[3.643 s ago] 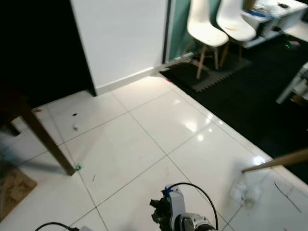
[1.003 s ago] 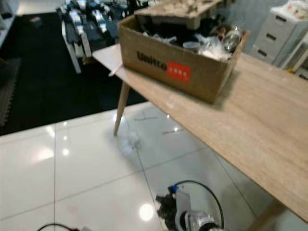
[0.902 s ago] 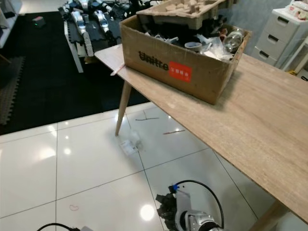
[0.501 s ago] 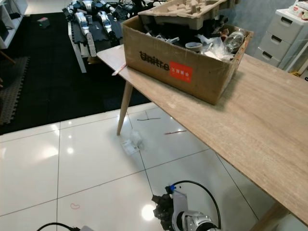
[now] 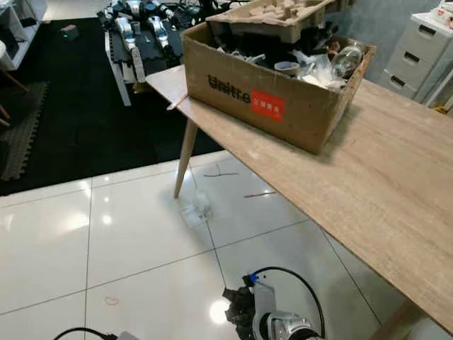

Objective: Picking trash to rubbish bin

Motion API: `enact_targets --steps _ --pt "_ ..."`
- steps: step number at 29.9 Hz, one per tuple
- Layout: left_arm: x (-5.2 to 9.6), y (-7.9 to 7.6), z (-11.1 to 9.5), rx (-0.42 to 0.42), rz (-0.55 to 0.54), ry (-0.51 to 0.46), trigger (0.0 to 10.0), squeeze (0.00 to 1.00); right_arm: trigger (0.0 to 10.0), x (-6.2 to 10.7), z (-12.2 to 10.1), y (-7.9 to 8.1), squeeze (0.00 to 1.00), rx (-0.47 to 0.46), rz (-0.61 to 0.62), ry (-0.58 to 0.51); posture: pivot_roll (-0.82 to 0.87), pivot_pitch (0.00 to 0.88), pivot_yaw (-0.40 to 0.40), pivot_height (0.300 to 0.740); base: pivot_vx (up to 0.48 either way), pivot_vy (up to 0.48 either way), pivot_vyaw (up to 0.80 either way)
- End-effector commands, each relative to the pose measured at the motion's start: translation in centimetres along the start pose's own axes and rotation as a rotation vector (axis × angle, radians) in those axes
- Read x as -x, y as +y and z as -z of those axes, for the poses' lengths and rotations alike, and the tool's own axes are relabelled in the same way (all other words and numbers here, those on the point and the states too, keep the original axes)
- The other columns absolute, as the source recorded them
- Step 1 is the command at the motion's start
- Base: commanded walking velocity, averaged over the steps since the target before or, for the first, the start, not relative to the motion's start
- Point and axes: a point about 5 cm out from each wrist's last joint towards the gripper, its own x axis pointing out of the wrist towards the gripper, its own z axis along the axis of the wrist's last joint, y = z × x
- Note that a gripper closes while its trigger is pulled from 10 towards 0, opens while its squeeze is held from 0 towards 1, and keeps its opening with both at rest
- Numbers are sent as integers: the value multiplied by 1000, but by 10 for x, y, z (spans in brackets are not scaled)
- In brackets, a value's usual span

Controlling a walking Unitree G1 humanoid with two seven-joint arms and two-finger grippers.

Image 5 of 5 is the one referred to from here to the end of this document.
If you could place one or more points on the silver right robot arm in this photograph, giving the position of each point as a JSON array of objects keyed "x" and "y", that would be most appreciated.
[{"x": 290, "y": 330}]

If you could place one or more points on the crumpled clear plastic trash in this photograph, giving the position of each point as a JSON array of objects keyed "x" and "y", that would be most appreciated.
[{"x": 195, "y": 210}]

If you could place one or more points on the light wooden table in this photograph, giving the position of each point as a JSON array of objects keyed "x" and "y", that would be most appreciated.
[{"x": 382, "y": 177}]

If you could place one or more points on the brown printed cardboard box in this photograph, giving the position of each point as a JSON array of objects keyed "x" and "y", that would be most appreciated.
[{"x": 248, "y": 95}]

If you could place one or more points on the white paper cup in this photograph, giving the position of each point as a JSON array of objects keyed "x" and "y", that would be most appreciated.
[{"x": 287, "y": 69}]

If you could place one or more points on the black floor mat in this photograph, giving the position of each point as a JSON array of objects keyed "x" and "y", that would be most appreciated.
[{"x": 71, "y": 120}]

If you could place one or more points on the clear plastic bag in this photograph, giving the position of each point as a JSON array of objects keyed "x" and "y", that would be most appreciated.
[{"x": 318, "y": 73}]

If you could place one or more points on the clear plastic bottle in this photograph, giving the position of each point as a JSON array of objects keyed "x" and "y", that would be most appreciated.
[{"x": 347, "y": 59}]

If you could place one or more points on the grey foam puzzle mat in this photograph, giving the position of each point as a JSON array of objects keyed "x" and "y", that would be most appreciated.
[{"x": 25, "y": 131}]

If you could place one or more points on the silver black robot parts heap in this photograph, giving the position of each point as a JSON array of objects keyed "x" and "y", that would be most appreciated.
[{"x": 148, "y": 32}]

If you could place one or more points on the moulded cardboard packing tray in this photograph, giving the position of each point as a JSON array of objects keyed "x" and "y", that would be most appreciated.
[{"x": 276, "y": 18}]

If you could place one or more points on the white drawer cabinet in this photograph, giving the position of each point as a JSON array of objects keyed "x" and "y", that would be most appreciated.
[{"x": 421, "y": 60}]

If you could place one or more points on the small green red box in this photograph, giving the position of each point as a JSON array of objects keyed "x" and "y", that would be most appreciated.
[{"x": 69, "y": 32}]

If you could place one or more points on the white shelf unit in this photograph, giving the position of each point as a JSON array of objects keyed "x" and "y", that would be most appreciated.
[{"x": 18, "y": 35}]

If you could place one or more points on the red white package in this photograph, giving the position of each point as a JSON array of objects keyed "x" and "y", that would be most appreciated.
[{"x": 442, "y": 14}]

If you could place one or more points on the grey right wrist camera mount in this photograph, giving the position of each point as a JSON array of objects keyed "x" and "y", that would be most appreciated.
[{"x": 263, "y": 297}]

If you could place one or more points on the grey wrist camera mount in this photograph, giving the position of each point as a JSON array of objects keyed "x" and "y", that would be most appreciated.
[
  {"x": 263, "y": 297},
  {"x": 126, "y": 336}
]

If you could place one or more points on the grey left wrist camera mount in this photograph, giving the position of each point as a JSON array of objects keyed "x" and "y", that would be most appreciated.
[{"x": 126, "y": 336}]

